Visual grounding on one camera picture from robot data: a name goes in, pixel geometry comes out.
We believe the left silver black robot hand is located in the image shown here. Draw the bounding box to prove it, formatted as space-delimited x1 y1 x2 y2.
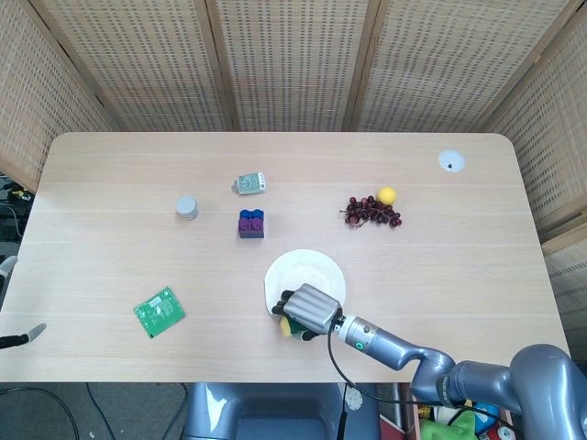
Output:
0 255 48 351

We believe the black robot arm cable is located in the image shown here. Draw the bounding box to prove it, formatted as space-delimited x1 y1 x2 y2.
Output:
326 320 522 440

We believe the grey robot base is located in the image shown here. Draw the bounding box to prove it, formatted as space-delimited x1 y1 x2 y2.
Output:
183 381 382 440

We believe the red storage crate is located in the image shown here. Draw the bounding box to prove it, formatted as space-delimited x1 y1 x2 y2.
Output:
397 381 522 440

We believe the blue plastic bottle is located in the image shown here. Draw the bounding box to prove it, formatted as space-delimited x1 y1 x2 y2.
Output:
471 402 515 436

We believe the green foil sachet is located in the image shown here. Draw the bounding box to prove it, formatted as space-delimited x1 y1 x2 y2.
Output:
133 286 187 341

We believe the small green white box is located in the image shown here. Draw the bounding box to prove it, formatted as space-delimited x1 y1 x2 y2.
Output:
230 171 269 196

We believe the white round cable grommet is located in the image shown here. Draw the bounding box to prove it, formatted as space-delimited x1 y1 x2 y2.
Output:
437 148 467 173

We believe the small jar with grey lid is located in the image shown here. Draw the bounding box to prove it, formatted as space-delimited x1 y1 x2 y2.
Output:
175 194 201 222

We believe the woven bamboo folding screen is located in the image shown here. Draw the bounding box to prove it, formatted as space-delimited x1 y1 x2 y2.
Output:
0 0 587 349

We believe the dark red grape bunch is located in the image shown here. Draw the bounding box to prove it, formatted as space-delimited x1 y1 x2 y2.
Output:
338 195 404 229

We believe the blue toy brick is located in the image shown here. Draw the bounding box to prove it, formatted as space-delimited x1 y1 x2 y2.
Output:
238 207 266 241

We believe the white perforated disc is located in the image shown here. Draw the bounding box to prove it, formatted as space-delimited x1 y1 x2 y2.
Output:
343 383 365 414

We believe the black floor equipment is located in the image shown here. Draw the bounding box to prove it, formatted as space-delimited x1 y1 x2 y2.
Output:
0 172 37 243

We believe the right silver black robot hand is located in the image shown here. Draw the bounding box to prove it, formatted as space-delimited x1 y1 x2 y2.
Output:
271 283 345 343

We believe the green cloth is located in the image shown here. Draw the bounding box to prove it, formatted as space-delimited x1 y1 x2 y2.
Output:
419 407 478 440

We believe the black floor cable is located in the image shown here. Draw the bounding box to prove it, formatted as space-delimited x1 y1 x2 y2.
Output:
0 381 120 440

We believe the white round plate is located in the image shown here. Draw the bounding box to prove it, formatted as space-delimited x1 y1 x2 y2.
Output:
263 248 347 322

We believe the green yellow sponge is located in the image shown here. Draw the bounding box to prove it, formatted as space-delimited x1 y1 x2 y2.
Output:
279 315 311 342

